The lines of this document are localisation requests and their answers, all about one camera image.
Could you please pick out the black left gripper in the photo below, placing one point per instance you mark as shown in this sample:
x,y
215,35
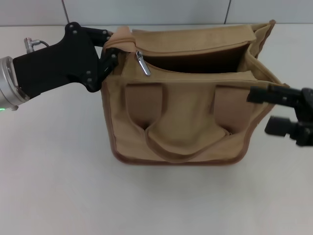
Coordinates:
x,y
58,63

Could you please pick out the khaki canvas food bag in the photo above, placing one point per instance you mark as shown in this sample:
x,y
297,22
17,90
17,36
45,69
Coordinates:
x,y
185,117

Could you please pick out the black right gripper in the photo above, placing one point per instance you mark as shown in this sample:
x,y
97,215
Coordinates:
x,y
308,117

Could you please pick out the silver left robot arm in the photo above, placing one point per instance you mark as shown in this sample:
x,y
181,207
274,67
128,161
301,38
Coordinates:
x,y
8,85

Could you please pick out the silver metal zipper pull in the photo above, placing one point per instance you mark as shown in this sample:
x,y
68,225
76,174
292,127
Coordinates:
x,y
144,64

